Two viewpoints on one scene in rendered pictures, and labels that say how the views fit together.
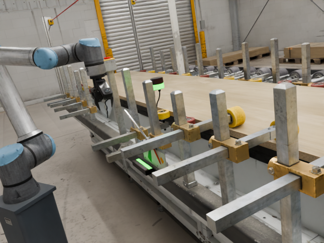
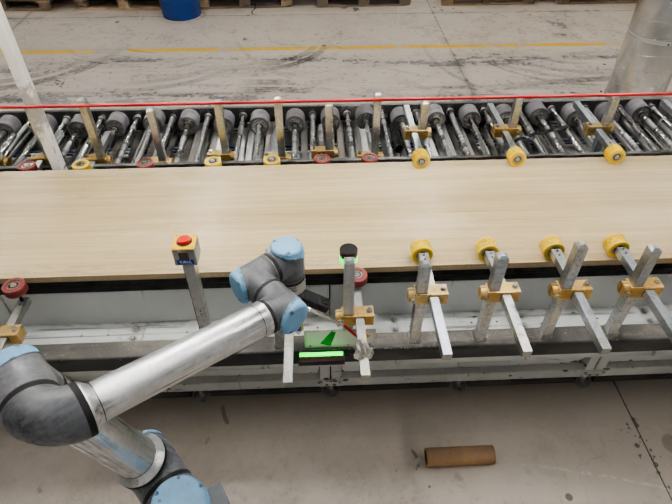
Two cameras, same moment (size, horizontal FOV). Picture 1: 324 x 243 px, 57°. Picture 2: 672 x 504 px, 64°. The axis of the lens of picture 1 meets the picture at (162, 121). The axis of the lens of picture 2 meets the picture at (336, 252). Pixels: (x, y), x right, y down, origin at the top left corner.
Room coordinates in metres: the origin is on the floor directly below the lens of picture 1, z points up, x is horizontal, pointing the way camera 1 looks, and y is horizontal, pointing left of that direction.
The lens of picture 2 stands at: (0.88, 1.21, 2.31)
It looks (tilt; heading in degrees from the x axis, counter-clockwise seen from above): 43 degrees down; 293
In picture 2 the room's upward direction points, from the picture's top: straight up
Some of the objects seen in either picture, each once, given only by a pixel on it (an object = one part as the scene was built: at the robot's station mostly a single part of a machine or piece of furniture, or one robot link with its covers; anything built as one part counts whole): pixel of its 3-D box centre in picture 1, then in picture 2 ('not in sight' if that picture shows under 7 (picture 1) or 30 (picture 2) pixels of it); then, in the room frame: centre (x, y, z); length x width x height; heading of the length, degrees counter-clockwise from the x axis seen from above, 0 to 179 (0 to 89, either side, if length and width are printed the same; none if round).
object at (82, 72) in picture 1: (87, 96); not in sight; (2.46, 0.57, 0.91); 0.03 x 0.03 x 0.48; 25
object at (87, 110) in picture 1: (86, 111); (2, 345); (2.40, 0.60, 0.81); 0.43 x 0.03 x 0.04; 115
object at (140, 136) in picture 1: (139, 131); not in sight; (1.54, 0.13, 0.83); 0.13 x 0.06 x 0.05; 25
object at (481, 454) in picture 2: not in sight; (459, 455); (0.82, -0.05, 0.04); 0.30 x 0.08 x 0.08; 25
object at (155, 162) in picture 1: (153, 156); (340, 338); (1.35, 0.07, 0.75); 0.26 x 0.01 x 0.10; 25
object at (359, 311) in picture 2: (159, 139); (354, 315); (1.31, 0.02, 0.85); 0.13 x 0.06 x 0.05; 25
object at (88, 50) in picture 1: (90, 51); (287, 260); (1.43, 0.27, 1.29); 0.10 x 0.09 x 0.12; 65
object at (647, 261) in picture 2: not in sight; (628, 296); (0.43, -0.39, 0.90); 0.03 x 0.03 x 0.48; 25
